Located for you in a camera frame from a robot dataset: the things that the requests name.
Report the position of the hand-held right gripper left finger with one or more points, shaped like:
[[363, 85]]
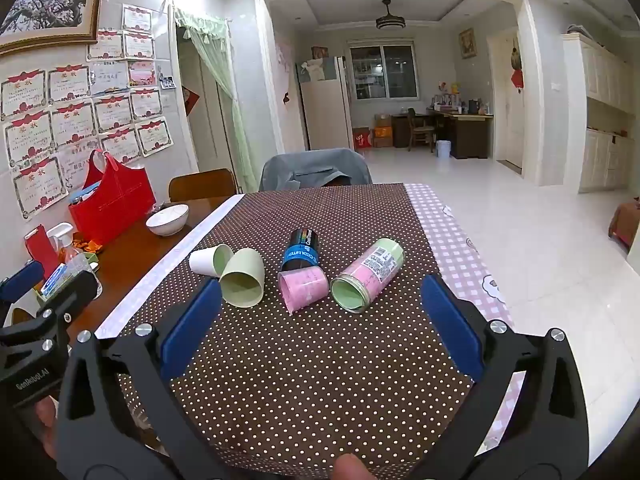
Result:
[[192, 330]]

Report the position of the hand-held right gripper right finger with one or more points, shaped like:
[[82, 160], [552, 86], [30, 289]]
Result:
[[452, 330]]

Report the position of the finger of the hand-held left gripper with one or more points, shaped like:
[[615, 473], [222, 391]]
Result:
[[75, 287], [20, 280]]

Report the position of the light green cup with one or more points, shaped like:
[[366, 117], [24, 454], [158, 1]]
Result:
[[242, 282]]

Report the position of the white paper cup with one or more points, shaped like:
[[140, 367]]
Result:
[[207, 261]]

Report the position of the green pink labelled cup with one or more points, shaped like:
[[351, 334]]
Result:
[[370, 272]]

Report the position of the black cup with blue label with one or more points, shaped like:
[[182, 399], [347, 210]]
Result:
[[300, 252]]

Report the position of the person's left hand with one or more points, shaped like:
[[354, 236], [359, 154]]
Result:
[[45, 425]]

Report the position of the person's right hand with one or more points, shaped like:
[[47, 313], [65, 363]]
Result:
[[354, 469]]

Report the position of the blue white tube box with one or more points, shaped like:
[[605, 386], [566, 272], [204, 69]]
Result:
[[59, 280]]

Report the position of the orange wrapper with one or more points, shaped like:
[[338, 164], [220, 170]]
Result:
[[87, 247]]

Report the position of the clear spray bottle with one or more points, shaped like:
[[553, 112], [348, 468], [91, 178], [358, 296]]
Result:
[[65, 245]]

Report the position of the pink checkered tablecloth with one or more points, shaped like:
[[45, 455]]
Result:
[[460, 260]]

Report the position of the red tote bag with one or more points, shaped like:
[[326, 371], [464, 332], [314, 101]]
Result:
[[115, 205]]

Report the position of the white bowl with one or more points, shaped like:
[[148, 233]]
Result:
[[167, 219]]

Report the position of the brown polka dot tablecloth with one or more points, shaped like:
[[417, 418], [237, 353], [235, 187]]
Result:
[[320, 370]]

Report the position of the wooden chair back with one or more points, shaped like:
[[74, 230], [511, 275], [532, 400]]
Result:
[[202, 185]]

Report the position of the white waste bin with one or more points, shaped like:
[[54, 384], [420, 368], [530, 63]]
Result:
[[443, 149]]

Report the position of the dark wooden desk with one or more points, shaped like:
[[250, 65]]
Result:
[[467, 135]]

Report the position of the grey jacket on chair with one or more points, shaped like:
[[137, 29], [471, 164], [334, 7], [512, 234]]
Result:
[[310, 170]]

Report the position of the brown stool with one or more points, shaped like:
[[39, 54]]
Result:
[[625, 225]]

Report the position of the dark wooden desk chair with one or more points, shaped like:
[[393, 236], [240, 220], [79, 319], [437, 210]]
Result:
[[419, 130]]

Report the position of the orange cardboard box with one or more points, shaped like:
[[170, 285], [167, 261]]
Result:
[[384, 137]]

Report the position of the red cardboard box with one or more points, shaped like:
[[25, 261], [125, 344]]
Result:
[[362, 138]]

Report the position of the white door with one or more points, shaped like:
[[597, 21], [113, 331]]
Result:
[[514, 125]]

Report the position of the red paper door decoration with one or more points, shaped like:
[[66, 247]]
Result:
[[190, 101]]

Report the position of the brown cardboard box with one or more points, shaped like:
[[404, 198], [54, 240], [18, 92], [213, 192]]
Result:
[[383, 121]]

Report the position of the white refrigerator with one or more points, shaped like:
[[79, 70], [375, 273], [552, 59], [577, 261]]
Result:
[[325, 110]]

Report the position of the red door ornament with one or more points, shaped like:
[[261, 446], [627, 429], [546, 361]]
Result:
[[517, 77]]

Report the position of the window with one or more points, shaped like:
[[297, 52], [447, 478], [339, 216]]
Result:
[[384, 72]]

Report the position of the framed blossom picture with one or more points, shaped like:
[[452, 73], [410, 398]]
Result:
[[45, 5]]

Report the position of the green door curtain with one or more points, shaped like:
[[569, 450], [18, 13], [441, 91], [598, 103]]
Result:
[[202, 24]]

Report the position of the ceiling fan lamp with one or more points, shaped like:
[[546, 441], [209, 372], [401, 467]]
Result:
[[390, 21]]

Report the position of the wall of award certificates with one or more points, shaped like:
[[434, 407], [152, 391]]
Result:
[[72, 122]]

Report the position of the white wall cabinet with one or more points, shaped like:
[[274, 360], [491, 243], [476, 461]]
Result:
[[600, 110]]

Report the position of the small framed wall picture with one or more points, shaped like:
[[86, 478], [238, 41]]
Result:
[[467, 43]]

